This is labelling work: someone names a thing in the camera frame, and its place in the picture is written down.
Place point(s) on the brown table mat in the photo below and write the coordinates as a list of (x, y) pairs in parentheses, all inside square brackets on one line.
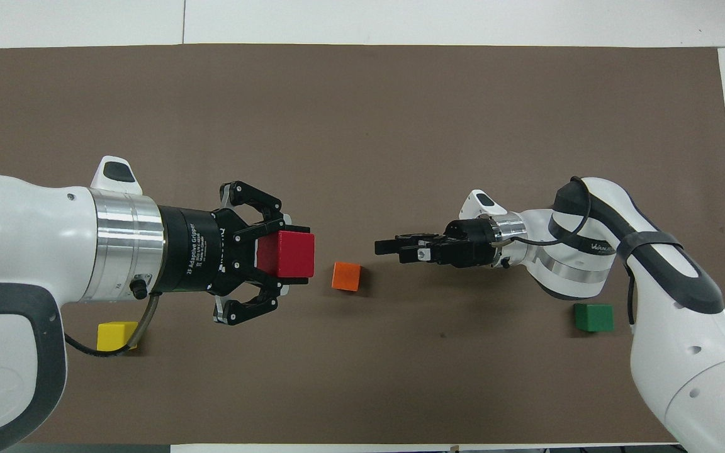
[(362, 126)]

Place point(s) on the orange wooden block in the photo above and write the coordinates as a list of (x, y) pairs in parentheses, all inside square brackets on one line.
[(346, 277)]

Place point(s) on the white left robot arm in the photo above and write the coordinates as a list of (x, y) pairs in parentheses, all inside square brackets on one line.
[(16, 251)]

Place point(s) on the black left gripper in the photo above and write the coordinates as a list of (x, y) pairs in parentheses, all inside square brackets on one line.
[(192, 251)]

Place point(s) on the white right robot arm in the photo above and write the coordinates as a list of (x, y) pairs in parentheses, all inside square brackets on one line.
[(677, 352)]

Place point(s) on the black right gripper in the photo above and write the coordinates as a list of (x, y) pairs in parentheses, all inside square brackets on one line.
[(469, 245)]

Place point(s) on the green wooden block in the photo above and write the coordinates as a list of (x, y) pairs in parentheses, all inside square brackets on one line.
[(594, 318)]

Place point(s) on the yellow wooden block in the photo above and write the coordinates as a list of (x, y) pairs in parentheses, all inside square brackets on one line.
[(114, 335)]

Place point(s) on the red wooden block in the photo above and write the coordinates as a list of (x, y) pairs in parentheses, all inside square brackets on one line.
[(287, 255)]

